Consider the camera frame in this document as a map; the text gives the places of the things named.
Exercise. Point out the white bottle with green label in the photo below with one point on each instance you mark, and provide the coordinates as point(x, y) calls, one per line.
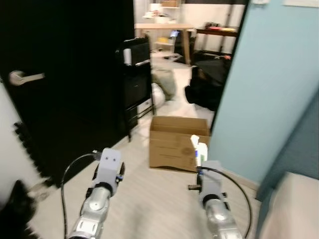
point(199, 152)

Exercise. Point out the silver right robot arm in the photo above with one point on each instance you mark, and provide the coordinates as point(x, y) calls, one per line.
point(219, 221)

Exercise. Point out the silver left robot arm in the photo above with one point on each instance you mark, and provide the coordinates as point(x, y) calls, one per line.
point(92, 214)

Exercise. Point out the brown cardboard trash box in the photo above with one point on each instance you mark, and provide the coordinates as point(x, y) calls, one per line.
point(172, 147)

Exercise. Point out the white cloth bundle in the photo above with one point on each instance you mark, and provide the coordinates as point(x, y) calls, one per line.
point(157, 97)

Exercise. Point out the black folding chair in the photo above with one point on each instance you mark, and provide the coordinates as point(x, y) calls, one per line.
point(137, 89)

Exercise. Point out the grey beige garment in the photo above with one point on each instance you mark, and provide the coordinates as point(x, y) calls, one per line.
point(164, 79)

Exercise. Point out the bed mattress with beige sheet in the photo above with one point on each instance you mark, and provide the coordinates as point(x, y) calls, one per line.
point(296, 209)

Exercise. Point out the black door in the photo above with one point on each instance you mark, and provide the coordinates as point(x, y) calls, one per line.
point(75, 74)

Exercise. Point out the light wooden table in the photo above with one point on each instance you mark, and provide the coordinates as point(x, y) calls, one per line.
point(162, 26)

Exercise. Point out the dark wooden desk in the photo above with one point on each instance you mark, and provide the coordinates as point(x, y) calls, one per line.
point(217, 32)

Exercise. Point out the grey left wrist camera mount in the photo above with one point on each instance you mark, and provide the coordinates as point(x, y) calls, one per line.
point(108, 167)

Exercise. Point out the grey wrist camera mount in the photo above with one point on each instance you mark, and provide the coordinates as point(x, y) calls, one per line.
point(212, 179)
point(108, 167)

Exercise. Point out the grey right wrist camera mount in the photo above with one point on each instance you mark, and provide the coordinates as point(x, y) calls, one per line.
point(212, 179)

